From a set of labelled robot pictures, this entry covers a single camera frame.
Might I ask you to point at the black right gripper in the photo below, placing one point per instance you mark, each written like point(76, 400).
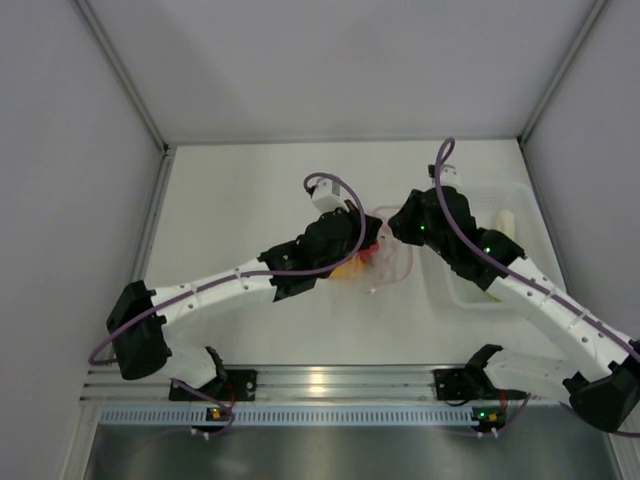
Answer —
point(402, 222)

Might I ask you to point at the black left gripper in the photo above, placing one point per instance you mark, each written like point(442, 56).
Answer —
point(355, 216)

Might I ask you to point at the red toy pepper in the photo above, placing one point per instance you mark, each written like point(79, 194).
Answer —
point(367, 255)

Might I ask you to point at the clear polka dot zip bag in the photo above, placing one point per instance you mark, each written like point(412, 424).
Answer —
point(391, 265)

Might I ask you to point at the pale green toy celery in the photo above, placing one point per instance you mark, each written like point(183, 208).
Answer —
point(498, 242)

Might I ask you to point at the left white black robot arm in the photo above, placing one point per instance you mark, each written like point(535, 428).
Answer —
point(146, 324)

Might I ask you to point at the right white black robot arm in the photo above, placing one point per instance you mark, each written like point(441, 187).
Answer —
point(599, 375)

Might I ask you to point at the yellow toy pepper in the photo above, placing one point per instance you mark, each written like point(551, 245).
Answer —
point(350, 270)

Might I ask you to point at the white plastic basket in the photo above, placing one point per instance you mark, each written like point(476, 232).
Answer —
point(486, 201)

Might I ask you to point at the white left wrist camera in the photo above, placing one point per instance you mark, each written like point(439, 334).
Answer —
point(326, 196)

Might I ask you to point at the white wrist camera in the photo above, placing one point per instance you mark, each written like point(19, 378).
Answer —
point(326, 196)
point(448, 175)

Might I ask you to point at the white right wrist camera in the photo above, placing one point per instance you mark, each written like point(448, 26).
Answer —
point(448, 175)

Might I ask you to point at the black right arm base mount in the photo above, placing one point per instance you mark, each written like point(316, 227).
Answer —
point(468, 382)

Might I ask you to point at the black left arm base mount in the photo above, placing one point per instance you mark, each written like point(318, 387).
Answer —
point(239, 385)

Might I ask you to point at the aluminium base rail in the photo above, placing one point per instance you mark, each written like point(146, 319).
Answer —
point(281, 384)

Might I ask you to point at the aluminium frame post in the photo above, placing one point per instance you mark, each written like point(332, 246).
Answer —
point(97, 30)

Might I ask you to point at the slotted white cable duct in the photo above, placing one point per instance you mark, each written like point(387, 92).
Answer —
point(253, 415)

